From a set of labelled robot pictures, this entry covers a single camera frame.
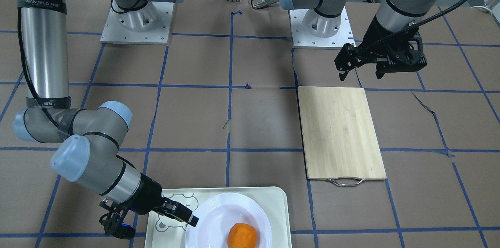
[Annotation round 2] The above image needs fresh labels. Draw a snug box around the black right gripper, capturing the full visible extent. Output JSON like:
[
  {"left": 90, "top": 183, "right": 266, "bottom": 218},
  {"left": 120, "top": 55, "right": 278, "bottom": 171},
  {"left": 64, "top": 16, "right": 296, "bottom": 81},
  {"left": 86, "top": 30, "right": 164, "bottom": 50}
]
[{"left": 99, "top": 174, "right": 199, "bottom": 239}]

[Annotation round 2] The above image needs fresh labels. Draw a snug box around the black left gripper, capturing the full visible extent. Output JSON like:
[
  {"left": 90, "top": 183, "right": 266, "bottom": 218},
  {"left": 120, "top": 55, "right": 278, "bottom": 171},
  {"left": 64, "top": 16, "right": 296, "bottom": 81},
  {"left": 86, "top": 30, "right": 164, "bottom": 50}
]
[{"left": 334, "top": 17, "right": 427, "bottom": 81}]

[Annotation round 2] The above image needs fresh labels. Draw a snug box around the white round plate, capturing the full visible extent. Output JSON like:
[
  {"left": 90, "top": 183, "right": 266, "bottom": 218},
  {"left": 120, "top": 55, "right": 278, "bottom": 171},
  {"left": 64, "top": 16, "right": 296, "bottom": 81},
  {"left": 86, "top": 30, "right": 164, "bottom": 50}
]
[{"left": 184, "top": 193, "right": 273, "bottom": 248}]

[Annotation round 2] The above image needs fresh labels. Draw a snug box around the orange fruit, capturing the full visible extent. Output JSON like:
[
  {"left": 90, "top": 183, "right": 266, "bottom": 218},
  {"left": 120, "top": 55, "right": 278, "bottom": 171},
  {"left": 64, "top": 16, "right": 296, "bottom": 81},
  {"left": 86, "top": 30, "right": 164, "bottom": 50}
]
[{"left": 227, "top": 223, "right": 258, "bottom": 248}]

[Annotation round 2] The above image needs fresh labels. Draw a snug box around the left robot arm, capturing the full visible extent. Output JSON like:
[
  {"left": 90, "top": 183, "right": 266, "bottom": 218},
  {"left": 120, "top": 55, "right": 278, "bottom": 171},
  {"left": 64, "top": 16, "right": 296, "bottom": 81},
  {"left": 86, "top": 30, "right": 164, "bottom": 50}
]
[{"left": 279, "top": 0, "right": 467, "bottom": 80}]

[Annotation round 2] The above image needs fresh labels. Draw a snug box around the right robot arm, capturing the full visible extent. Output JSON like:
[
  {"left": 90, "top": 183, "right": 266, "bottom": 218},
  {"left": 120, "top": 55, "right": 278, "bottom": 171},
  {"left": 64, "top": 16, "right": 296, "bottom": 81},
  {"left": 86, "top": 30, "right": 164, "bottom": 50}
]
[{"left": 12, "top": 0, "right": 198, "bottom": 239}]

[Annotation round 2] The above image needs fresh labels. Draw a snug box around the cream bear tray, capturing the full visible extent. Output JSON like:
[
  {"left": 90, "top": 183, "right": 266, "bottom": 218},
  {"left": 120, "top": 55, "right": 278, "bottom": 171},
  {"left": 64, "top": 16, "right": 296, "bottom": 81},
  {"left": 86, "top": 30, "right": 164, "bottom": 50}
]
[{"left": 145, "top": 186, "right": 292, "bottom": 248}]

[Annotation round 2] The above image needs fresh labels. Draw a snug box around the wooden cutting board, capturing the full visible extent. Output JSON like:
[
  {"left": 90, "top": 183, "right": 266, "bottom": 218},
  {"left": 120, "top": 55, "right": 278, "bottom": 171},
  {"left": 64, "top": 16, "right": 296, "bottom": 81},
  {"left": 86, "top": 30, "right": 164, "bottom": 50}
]
[{"left": 298, "top": 86, "right": 386, "bottom": 186}]

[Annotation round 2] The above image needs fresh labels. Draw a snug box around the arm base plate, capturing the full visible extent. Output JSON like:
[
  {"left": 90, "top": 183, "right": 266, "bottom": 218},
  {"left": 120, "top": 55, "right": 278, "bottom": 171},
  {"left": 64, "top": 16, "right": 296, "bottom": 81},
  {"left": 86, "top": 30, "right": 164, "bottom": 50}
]
[
  {"left": 100, "top": 1, "right": 176, "bottom": 45},
  {"left": 289, "top": 8, "right": 355, "bottom": 50}
]

